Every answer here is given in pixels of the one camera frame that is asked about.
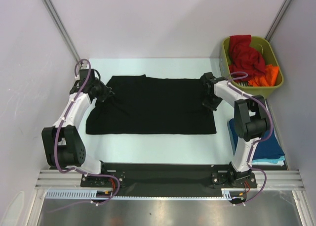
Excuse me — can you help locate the black t shirt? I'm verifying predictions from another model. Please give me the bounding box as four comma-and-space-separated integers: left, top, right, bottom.
85, 75, 217, 135

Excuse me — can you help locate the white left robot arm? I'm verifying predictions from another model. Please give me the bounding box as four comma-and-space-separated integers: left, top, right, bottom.
41, 78, 114, 186

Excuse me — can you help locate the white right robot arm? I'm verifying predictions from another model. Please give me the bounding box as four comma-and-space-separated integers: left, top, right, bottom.
200, 73, 273, 187

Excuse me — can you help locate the red t shirt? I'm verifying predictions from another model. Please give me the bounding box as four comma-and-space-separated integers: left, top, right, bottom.
229, 35, 266, 82

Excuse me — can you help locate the orange t shirt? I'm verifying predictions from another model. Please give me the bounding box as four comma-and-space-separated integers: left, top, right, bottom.
248, 64, 279, 87

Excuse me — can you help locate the green plastic basket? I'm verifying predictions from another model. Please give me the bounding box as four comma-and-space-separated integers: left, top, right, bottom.
220, 36, 283, 98

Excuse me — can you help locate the folded dark blue t shirt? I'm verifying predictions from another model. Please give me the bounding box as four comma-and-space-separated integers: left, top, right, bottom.
228, 119, 285, 160

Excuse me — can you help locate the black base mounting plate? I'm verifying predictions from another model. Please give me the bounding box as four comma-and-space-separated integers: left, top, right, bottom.
80, 163, 257, 196

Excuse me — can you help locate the folded light blue t shirt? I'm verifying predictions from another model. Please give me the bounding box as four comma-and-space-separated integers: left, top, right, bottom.
252, 156, 285, 166

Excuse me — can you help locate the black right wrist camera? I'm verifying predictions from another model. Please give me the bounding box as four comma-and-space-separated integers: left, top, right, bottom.
200, 72, 217, 87

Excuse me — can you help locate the white slotted cable duct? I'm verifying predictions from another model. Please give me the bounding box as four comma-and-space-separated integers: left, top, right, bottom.
46, 189, 246, 201

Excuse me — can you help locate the aluminium frame post left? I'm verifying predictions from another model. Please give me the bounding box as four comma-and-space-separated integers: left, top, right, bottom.
42, 0, 80, 62

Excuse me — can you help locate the aluminium frame post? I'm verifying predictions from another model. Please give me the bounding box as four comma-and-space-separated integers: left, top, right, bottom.
42, 0, 80, 62
265, 0, 294, 42

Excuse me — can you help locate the aluminium frame post right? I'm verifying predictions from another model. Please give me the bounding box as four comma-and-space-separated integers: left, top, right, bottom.
265, 0, 294, 42

